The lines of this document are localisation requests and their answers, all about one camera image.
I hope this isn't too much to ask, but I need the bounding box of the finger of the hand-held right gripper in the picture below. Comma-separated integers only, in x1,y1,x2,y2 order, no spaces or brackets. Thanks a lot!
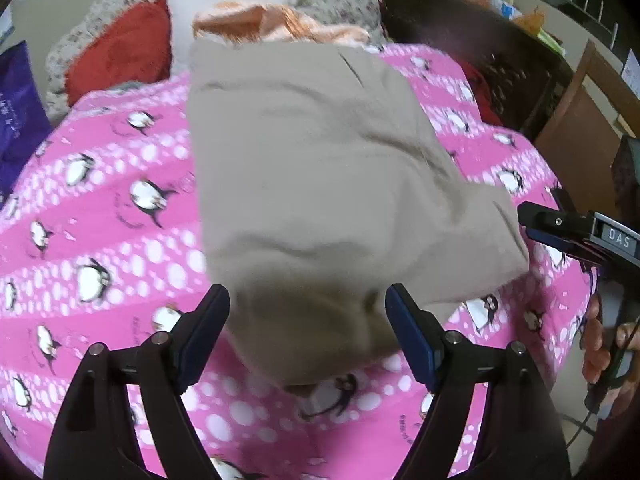
518,201,594,235
525,228,601,262

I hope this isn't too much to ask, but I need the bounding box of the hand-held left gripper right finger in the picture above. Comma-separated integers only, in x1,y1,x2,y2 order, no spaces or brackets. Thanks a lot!
385,284,571,480

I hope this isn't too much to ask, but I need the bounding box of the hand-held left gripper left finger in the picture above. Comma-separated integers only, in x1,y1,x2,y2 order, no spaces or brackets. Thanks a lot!
44,284,231,480

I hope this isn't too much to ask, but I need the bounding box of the beige jacket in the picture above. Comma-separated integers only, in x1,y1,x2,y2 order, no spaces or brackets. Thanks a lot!
186,40,531,393

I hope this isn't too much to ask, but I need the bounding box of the person's right forearm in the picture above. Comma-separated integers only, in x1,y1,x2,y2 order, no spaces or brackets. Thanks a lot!
585,385,640,480

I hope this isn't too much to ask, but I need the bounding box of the person's right hand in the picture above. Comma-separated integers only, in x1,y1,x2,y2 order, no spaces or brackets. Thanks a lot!
581,292,640,388

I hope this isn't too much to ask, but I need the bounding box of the wooden board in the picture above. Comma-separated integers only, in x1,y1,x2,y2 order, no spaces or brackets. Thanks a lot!
532,40,640,181

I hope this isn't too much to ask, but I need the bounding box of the red cloth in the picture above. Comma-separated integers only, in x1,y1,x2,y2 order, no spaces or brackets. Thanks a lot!
457,57,503,128

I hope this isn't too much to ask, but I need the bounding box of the pink penguin print blanket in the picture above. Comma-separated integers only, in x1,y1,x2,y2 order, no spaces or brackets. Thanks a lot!
0,42,601,480

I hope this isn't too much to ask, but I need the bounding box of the pile of desk clutter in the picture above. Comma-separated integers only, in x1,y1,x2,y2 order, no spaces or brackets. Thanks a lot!
390,0,567,56

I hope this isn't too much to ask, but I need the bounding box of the purple bag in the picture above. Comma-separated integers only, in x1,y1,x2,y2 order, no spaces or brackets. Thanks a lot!
0,40,53,196

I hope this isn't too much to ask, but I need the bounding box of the red pillow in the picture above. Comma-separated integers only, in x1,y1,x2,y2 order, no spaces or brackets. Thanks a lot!
64,0,173,107

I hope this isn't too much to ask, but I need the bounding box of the white pillow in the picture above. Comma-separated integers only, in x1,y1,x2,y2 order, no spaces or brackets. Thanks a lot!
167,0,298,81

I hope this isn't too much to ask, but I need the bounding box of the orange fringed cloth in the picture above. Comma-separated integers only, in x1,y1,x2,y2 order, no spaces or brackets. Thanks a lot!
192,4,373,47

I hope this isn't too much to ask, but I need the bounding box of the black cable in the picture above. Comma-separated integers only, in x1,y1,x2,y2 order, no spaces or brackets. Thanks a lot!
562,400,601,443

